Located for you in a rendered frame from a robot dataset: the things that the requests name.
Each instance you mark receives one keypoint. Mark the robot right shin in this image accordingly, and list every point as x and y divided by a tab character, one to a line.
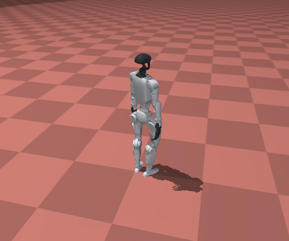
150	158

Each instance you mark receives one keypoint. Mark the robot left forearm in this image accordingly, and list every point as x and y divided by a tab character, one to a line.
133	102

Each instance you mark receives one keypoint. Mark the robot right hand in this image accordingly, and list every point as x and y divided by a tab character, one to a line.
157	133

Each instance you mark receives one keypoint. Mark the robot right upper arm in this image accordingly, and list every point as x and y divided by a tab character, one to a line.
153	85

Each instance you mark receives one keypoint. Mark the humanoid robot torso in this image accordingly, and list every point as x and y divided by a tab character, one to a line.
143	97

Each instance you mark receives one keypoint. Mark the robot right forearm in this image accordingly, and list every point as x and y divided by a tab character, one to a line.
157	113

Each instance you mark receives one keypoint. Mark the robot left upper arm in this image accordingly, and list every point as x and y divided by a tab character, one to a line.
131	81

